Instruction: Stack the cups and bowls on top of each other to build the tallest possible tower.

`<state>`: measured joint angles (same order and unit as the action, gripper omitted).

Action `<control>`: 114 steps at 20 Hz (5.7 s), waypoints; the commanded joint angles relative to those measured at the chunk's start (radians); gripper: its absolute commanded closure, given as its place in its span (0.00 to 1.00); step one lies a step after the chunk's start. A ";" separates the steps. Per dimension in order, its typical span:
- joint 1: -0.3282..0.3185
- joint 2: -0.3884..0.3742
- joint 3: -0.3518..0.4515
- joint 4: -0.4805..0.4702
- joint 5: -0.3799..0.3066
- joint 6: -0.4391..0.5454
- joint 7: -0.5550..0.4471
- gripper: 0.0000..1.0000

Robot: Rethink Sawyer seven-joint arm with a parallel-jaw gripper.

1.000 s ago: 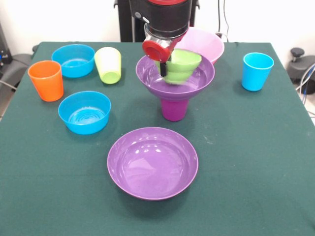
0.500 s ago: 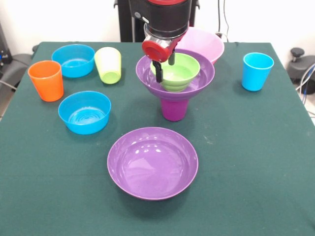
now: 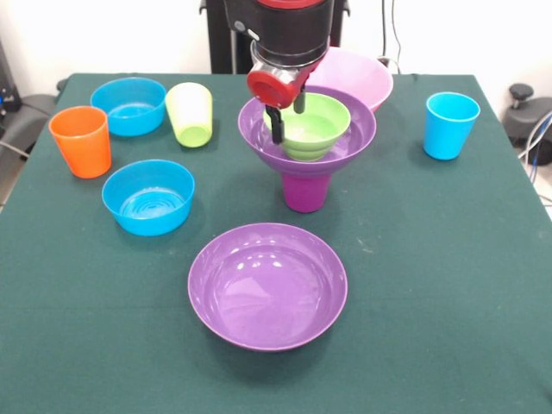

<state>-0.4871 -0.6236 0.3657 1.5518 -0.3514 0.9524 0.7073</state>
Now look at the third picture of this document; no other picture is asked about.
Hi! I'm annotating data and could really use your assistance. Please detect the blue and grey cables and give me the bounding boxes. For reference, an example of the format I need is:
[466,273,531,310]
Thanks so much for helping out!
[517,110,552,204]

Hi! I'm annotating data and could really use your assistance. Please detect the black equipment box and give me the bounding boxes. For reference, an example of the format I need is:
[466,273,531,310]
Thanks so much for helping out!
[0,38,22,130]

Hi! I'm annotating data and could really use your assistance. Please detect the large pink bowl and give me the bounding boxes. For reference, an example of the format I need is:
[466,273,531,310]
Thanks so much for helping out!
[306,47,394,114]

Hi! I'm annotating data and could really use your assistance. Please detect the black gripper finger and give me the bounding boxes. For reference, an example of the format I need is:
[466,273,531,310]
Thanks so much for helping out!
[264,104,286,145]
[293,85,309,115]

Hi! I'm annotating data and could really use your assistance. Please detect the blue cup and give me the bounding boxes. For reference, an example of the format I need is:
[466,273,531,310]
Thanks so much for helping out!
[423,91,481,161]

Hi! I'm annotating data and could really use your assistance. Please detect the grey chair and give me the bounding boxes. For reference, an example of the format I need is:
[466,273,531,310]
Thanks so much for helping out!
[0,92,58,157]

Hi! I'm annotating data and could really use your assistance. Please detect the green ribbed bowl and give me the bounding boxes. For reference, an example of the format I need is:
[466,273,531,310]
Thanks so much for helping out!
[262,93,351,163]

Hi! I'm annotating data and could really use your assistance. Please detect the orange cup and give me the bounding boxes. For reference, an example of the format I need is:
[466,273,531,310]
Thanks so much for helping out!
[47,105,113,179]

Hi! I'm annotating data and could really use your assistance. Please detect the purple cup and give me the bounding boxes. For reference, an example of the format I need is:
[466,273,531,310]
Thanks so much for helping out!
[282,171,333,214]

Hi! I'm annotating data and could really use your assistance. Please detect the dark green tablecloth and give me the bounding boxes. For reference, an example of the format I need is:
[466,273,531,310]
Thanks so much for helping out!
[0,72,552,414]

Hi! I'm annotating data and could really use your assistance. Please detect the dark grey base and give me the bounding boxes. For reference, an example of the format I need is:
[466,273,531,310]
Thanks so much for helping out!
[503,97,552,150]

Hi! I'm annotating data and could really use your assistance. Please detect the purple bowl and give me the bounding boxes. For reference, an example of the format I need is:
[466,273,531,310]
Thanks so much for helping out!
[237,85,378,178]
[187,222,349,353]

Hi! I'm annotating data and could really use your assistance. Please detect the lime green cup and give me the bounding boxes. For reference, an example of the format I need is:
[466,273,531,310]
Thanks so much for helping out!
[165,82,214,149]

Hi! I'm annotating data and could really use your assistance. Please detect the blue bowl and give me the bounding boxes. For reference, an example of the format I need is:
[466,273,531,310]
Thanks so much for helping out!
[89,77,167,138]
[101,159,196,237]

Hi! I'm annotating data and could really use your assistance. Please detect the black knob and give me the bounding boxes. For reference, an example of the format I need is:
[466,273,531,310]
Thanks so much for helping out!
[507,83,536,114]

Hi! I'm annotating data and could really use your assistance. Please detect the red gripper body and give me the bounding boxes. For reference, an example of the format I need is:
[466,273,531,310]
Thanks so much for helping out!
[246,63,313,110]

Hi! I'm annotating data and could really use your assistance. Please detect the black wall cable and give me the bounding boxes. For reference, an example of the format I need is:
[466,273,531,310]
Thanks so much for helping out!
[377,0,404,74]

